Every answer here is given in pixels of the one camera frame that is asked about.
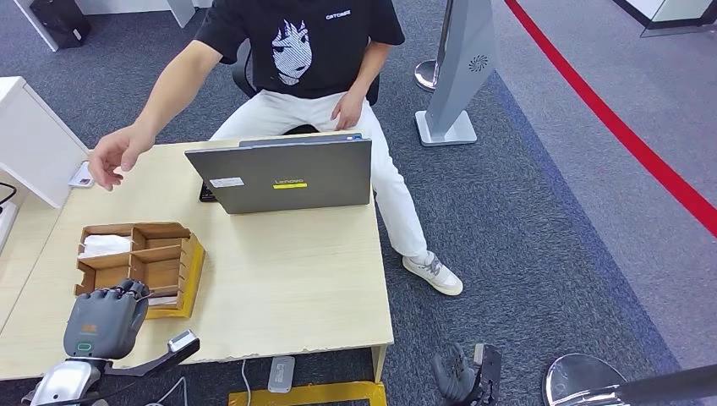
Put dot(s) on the grey laptop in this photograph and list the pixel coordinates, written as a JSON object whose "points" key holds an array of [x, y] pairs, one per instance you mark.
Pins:
{"points": [[280, 173]]}

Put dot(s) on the black computer tower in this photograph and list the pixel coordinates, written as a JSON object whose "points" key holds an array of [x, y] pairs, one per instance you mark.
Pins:
{"points": [[60, 22]]}

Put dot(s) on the white desk frame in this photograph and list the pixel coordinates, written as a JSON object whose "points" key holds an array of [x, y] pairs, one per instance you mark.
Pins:
{"points": [[112, 5]]}

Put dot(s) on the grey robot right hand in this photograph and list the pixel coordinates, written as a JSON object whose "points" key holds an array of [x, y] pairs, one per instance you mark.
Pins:
{"points": [[455, 375]]}

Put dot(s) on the black office chair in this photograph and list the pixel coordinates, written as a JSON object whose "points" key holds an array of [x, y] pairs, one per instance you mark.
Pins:
{"points": [[242, 73]]}

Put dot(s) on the person's white shoe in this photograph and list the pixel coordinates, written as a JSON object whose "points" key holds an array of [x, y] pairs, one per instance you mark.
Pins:
{"points": [[434, 274]]}

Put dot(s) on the white cabinet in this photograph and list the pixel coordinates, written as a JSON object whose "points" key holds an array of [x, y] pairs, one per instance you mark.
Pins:
{"points": [[33, 140]]}

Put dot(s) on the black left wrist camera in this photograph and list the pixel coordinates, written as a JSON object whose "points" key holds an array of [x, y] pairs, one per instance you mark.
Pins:
{"points": [[182, 343]]}

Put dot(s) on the small black device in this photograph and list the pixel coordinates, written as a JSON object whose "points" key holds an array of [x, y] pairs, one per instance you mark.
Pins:
{"points": [[207, 193]]}

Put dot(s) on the yellow taped floor frame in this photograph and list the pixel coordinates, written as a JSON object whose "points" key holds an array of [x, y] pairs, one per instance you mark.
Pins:
{"points": [[308, 395]]}

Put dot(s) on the white platform with dark edge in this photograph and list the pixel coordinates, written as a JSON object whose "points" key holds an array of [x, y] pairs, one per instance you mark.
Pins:
{"points": [[672, 8]]}

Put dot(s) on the dark metal pole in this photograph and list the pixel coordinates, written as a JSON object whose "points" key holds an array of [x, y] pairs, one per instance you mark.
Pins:
{"points": [[672, 385]]}

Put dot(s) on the person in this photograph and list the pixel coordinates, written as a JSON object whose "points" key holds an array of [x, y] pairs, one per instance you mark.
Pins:
{"points": [[325, 56]]}

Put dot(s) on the grey card reader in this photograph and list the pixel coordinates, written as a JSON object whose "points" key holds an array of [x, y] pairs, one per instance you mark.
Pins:
{"points": [[282, 374]]}

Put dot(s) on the chrome stanchion post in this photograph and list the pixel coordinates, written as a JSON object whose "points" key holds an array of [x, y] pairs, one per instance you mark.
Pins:
{"points": [[425, 75]]}

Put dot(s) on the person's left forearm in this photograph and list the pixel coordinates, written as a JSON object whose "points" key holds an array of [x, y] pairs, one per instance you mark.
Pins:
{"points": [[371, 73]]}

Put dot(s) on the grey kiosk stand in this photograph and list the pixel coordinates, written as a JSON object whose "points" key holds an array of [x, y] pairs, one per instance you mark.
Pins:
{"points": [[458, 67]]}

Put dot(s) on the chrome round stanchion base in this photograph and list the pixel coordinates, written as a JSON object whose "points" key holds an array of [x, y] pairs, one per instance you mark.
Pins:
{"points": [[577, 378]]}

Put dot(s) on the person's right forearm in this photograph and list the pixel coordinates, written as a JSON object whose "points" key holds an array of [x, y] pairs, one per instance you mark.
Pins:
{"points": [[179, 89]]}

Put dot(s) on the wooden organizer box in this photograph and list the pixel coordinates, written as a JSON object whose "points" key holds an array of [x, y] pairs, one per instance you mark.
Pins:
{"points": [[165, 263]]}

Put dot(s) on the person's left hand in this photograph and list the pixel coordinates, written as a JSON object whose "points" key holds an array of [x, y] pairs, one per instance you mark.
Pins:
{"points": [[350, 111]]}

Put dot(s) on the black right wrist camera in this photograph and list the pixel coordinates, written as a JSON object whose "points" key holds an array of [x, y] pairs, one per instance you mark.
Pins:
{"points": [[490, 370]]}

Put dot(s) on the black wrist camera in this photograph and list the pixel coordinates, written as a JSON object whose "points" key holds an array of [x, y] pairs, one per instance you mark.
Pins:
{"points": [[490, 370], [182, 343]]}

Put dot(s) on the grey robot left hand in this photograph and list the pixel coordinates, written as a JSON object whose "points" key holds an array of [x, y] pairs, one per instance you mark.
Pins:
{"points": [[106, 325]]}

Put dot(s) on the person's right hand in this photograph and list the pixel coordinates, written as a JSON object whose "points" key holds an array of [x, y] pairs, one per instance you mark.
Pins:
{"points": [[120, 148]]}

